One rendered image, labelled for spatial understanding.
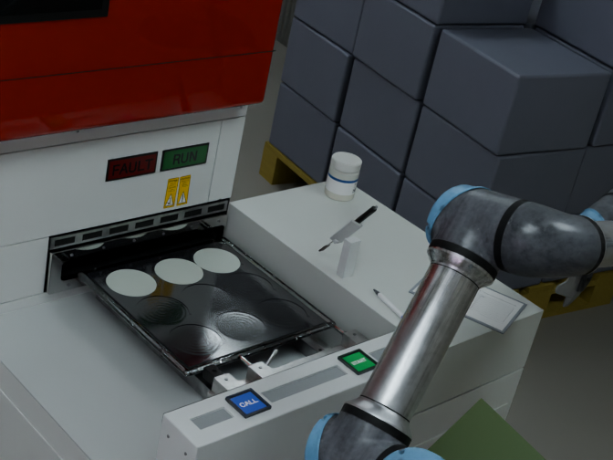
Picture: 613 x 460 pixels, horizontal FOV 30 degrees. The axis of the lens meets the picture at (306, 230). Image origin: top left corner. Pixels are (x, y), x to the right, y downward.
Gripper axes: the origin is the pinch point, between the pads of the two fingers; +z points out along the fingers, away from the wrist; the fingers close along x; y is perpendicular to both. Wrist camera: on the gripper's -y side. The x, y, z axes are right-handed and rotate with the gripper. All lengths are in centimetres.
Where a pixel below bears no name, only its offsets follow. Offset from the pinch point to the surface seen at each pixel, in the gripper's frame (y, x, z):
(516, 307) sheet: 11.1, 6.6, 1.5
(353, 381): 56, 25, -6
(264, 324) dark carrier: 63, 4, 12
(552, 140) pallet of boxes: -82, -94, 78
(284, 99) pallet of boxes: -35, -174, 169
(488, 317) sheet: 19.6, 9.5, 0.1
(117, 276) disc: 88, -11, 22
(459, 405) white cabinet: 23.3, 22.8, 13.3
